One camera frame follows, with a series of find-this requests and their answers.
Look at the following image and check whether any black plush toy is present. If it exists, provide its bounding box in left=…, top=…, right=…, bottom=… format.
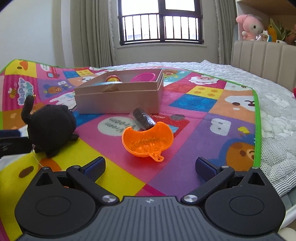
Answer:
left=21, top=95, right=79, bottom=158

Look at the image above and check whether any dark cookie pack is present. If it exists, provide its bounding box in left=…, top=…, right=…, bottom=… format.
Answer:
left=132, top=108, right=156, bottom=131

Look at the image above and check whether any pink yellow pudding cup toy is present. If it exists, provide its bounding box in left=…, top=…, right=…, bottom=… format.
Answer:
left=106, top=75, right=121, bottom=82

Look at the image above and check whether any pink plastic net scoop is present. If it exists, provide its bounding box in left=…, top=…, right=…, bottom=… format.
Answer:
left=130, top=72, right=156, bottom=82

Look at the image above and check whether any blue white tissue pack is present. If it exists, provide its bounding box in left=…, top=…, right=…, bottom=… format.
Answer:
left=91, top=81, right=122, bottom=86

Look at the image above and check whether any colourful cartoon play mat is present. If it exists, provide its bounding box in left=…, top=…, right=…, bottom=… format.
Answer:
left=1, top=63, right=261, bottom=240

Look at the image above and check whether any pink cardboard box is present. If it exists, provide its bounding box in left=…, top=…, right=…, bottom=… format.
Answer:
left=74, top=68, right=164, bottom=114

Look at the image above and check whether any white quilted bedspread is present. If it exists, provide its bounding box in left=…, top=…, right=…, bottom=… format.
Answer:
left=103, top=60, right=295, bottom=196

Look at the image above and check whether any beige curtain left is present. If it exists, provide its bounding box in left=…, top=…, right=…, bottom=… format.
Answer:
left=52, top=0, right=117, bottom=68

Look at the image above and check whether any beige curtain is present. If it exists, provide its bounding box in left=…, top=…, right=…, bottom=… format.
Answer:
left=214, top=0, right=237, bottom=65
left=52, top=0, right=117, bottom=68

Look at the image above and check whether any beige padded headboard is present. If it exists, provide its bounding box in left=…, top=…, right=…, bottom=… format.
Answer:
left=231, top=41, right=296, bottom=91

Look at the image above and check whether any pink plush bunny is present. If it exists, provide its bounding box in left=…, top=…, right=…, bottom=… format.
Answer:
left=236, top=14, right=264, bottom=40

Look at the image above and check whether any yellow plush toy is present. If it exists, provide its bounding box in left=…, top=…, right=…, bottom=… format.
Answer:
left=267, top=24, right=278, bottom=42

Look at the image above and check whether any green potted plant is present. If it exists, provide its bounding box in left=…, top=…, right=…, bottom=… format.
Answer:
left=269, top=18, right=287, bottom=43

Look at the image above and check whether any dark framed window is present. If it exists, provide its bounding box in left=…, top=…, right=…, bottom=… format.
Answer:
left=117, top=0, right=204, bottom=46

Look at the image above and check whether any beige curtain right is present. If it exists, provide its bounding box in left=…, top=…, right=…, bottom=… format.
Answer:
left=214, top=0, right=237, bottom=65

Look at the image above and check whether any wooden shelf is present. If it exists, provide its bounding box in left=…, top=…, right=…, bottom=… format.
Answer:
left=235, top=0, right=295, bottom=45

